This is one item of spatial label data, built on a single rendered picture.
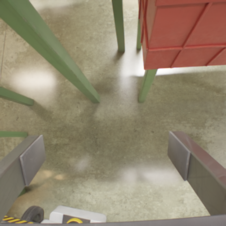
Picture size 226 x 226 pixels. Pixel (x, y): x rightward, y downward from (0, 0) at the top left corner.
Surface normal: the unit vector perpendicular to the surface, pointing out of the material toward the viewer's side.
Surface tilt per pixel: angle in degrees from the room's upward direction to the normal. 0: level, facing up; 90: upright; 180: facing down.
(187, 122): 0
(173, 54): 90
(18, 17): 90
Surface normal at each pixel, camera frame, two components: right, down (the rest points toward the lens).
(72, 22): -0.10, -0.14
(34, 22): 0.99, -0.03
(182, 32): 0.04, 0.99
